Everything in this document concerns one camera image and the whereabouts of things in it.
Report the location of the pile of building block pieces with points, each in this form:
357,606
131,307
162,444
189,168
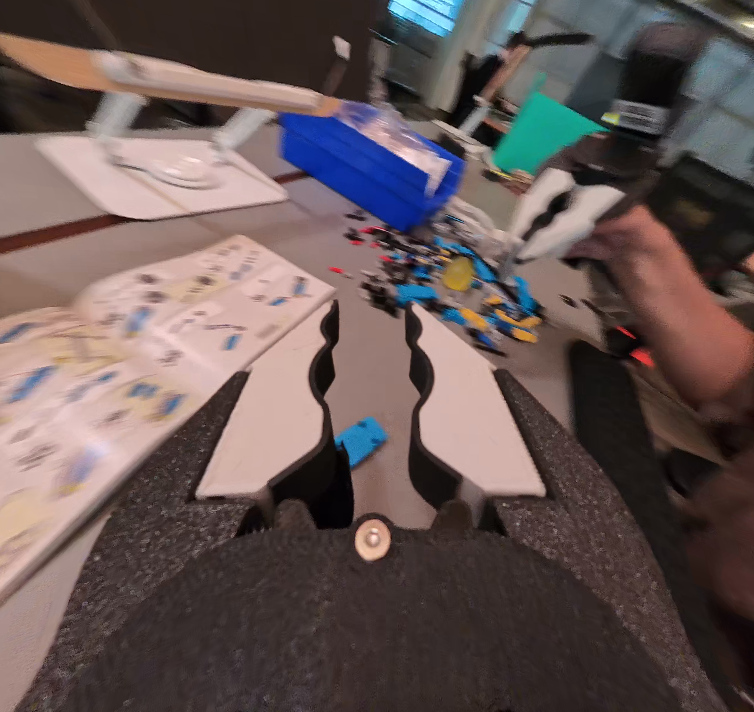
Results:
412,293

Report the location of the black partition panel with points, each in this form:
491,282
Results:
206,16

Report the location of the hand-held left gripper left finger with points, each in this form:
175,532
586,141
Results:
265,429

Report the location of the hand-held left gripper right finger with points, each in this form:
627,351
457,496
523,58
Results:
477,429

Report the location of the yellow translucent ball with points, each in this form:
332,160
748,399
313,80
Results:
458,274

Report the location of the blue flat block piece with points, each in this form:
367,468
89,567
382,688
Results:
362,438

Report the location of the instruction booklet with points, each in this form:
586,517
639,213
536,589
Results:
147,340

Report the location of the person's right hand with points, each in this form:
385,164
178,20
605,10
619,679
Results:
642,252

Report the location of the white laptop stand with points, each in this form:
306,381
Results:
176,193

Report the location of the teal plastic case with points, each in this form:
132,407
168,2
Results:
542,140

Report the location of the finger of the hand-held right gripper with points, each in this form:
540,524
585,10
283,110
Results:
583,217
542,193

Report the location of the grey desk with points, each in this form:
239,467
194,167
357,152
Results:
365,382

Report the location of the blue plastic bin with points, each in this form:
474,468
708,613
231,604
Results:
353,164

